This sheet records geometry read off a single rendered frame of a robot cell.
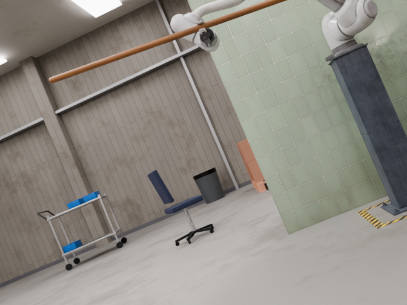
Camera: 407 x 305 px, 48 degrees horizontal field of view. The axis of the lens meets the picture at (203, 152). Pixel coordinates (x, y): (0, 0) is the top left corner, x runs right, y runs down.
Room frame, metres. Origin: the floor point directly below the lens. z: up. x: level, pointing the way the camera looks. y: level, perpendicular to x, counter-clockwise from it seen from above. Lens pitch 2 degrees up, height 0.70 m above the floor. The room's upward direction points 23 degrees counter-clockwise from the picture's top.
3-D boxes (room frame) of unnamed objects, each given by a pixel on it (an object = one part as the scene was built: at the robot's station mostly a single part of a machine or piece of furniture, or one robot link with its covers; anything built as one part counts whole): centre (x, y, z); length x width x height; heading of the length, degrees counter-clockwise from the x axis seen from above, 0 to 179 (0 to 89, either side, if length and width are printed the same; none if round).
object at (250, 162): (7.67, -1.01, 0.42); 1.38 x 0.99 x 0.85; 173
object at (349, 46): (2.84, -1.04, 1.03); 0.22 x 0.18 x 0.06; 82
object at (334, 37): (2.83, -1.07, 1.17); 0.18 x 0.16 x 0.22; 23
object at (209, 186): (9.27, 0.15, 0.31); 0.50 x 0.49 x 0.62; 82
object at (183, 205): (5.19, 0.46, 0.44); 0.52 x 0.49 x 0.89; 90
